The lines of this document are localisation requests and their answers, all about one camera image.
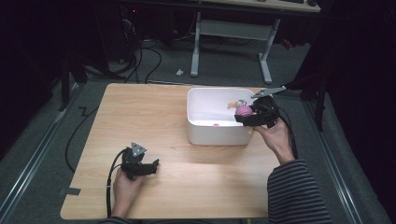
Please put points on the metal floor rail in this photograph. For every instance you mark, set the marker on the metal floor rail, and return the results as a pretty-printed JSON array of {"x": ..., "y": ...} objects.
[
  {"x": 34, "y": 158},
  {"x": 336, "y": 168}
]

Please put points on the white paper scrap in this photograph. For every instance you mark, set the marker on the white paper scrap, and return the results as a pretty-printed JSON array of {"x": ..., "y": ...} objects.
[{"x": 179, "y": 72}]

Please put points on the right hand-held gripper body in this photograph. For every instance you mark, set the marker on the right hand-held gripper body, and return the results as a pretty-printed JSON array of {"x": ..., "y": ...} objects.
[{"x": 267, "y": 113}]

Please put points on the black computer tower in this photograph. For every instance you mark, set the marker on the black computer tower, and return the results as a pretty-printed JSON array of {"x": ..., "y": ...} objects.
[{"x": 130, "y": 31}]

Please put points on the grey tape strip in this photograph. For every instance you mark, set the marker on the grey tape strip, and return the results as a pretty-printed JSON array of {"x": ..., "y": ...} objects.
[{"x": 70, "y": 191}]

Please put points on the person's left hand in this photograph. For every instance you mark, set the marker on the person's left hand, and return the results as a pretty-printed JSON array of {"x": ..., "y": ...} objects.
[{"x": 124, "y": 193}]

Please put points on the black stand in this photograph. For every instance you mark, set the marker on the black stand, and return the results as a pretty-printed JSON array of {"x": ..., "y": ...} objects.
[
  {"x": 65, "y": 84},
  {"x": 320, "y": 102}
]

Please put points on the pink yarn ball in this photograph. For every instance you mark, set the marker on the pink yarn ball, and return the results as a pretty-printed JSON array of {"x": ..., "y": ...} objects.
[{"x": 243, "y": 111}]

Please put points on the small yellow piece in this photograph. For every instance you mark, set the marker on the small yellow piece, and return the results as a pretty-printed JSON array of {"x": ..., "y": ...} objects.
[{"x": 249, "y": 130}]

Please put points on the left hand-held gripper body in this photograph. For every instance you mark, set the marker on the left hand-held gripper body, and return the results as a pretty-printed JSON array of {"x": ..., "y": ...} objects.
[{"x": 132, "y": 165}]

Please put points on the small red object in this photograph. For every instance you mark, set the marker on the small red object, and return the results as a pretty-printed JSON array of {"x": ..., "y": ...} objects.
[{"x": 288, "y": 44}]

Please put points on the person's right hand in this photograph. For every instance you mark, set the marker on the person's right hand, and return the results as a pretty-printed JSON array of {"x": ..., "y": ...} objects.
[{"x": 278, "y": 140}]

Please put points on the white frame desk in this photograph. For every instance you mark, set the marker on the white frame desk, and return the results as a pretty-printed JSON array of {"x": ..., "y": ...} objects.
[{"x": 233, "y": 29}]

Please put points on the white plastic bin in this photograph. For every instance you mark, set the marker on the white plastic bin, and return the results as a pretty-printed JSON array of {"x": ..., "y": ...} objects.
[{"x": 218, "y": 135}]

